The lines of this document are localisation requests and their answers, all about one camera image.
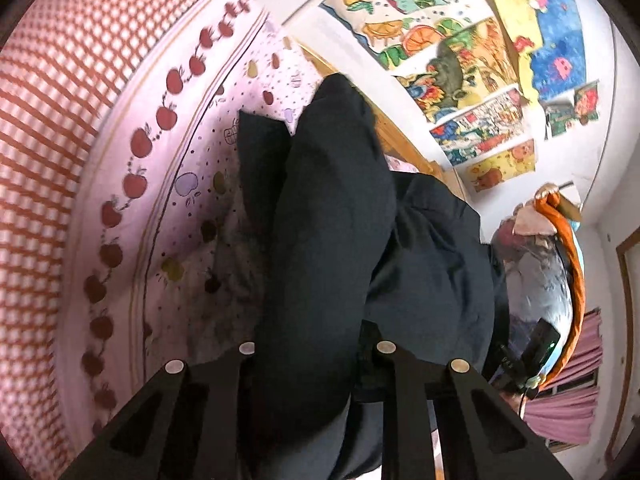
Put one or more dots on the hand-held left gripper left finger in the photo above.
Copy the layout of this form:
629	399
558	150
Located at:
220	385

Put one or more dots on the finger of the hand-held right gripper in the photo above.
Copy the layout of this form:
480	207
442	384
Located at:
510	365

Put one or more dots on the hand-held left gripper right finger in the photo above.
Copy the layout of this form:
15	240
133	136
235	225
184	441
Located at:
410	410

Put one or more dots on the black padded jacket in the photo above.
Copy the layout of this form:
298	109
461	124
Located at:
330	210

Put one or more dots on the pink curtain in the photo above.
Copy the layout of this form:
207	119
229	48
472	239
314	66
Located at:
565	410

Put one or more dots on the apple print bed sheet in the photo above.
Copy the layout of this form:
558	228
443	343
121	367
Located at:
165	185

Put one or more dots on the red checked blanket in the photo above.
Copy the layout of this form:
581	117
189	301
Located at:
60	85

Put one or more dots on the wooden door frame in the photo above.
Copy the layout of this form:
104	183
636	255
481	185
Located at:
625	280

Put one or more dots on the yellow drawing wall poster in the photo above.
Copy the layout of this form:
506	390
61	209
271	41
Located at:
500	167

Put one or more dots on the colourful town wall poster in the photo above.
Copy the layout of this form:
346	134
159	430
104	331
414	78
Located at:
480	125

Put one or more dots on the small drawing wall poster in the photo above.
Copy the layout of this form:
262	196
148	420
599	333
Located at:
570	110

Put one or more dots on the toad drawing wall poster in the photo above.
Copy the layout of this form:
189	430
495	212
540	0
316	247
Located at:
460	70

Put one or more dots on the blue drawing wall poster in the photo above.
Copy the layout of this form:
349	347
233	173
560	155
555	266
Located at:
555	30

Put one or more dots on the fruit drawing wall poster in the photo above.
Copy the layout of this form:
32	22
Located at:
400	0

